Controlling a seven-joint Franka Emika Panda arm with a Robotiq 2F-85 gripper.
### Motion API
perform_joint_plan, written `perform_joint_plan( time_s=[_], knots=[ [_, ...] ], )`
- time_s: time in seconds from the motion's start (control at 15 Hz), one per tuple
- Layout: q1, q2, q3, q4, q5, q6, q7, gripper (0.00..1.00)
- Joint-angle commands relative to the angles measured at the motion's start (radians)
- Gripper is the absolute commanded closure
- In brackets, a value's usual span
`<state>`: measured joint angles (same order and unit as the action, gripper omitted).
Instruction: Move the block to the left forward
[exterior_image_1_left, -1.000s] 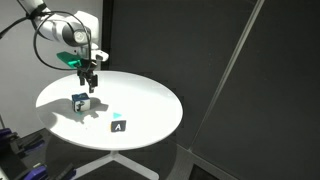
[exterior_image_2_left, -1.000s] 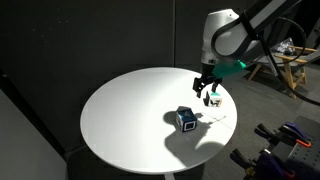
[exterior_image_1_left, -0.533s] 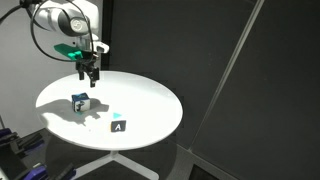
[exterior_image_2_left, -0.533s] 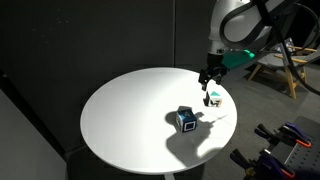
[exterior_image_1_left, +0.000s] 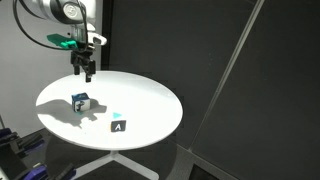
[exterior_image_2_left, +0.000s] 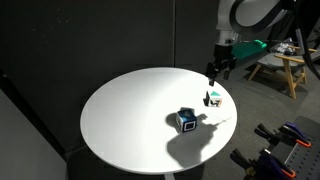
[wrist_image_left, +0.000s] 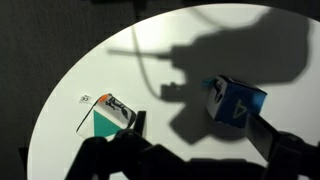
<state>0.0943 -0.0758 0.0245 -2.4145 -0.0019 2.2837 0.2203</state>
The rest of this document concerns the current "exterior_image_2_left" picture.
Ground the letter A cube block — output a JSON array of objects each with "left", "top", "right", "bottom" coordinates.
[{"left": 203, "top": 90, "right": 224, "bottom": 109}]

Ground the clear plastic bag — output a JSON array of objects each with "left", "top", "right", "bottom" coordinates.
[{"left": 270, "top": 36, "right": 297, "bottom": 56}]

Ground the blue picture cube block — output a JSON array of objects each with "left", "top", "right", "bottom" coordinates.
[{"left": 175, "top": 106, "right": 199, "bottom": 134}]

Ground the wooden armchair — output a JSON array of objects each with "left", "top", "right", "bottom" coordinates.
[{"left": 247, "top": 45, "right": 318, "bottom": 100}]

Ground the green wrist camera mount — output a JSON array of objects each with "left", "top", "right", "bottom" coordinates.
[{"left": 231, "top": 39, "right": 268, "bottom": 61}]

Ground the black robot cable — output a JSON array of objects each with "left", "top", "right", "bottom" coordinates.
[{"left": 289, "top": 0, "right": 320, "bottom": 82}]

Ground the orange tipped purple clamp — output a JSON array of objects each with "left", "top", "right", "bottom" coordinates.
[
  {"left": 229, "top": 147, "right": 297, "bottom": 180},
  {"left": 254, "top": 121, "right": 313, "bottom": 150}
]

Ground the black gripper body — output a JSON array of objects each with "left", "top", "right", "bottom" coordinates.
[{"left": 205, "top": 43, "right": 238, "bottom": 78}]

